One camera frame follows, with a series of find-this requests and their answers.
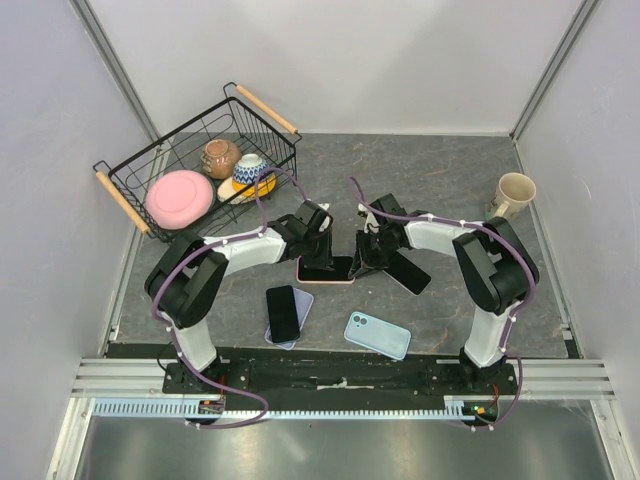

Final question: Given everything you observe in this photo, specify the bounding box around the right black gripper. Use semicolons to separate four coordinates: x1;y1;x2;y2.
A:
350;230;399;280

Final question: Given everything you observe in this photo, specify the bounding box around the pink phone case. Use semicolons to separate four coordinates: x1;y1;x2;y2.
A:
295;254;357;287

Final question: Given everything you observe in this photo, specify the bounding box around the pink edged black phone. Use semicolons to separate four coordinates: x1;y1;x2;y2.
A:
385;252;432;295

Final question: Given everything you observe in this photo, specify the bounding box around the light blue phone case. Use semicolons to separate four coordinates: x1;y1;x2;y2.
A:
344;312;411;361

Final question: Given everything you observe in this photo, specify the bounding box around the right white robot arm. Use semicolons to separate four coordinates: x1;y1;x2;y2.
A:
349;194;539;394

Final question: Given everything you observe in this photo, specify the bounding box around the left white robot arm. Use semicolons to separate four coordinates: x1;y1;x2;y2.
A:
144;200;333;393

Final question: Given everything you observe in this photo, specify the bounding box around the lavender phone case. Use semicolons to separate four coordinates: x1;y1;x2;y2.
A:
264;287;314;350

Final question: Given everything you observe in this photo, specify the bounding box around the blue edged black phone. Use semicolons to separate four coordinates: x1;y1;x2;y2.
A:
266;285;300;344

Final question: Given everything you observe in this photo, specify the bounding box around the blue patterned bowl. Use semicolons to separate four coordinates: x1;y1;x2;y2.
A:
232;153;269;190

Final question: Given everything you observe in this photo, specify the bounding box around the brown ceramic bowl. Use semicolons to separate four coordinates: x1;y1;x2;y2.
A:
201;139;242;180

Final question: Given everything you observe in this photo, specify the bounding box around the pink plate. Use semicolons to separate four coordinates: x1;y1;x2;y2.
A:
145;170;215;230

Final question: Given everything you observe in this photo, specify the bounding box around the cream mug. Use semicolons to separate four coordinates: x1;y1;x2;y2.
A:
485;172;537;220

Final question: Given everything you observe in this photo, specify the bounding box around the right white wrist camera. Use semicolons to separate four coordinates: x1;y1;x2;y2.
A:
358;203;380;234

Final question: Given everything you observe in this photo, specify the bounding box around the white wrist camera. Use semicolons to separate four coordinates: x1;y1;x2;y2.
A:
317;203;333;233
358;203;380;234

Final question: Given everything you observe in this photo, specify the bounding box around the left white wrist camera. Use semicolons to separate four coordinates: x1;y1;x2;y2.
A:
317;203;333;233

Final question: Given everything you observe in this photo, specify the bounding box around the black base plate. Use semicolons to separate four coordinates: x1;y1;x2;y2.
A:
162;344;519;412

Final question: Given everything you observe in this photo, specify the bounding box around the black wire basket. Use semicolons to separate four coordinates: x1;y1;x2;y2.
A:
93;82;302;243

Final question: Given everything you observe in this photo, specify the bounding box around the grey cable duct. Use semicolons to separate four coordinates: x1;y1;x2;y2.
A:
92;396;475;421

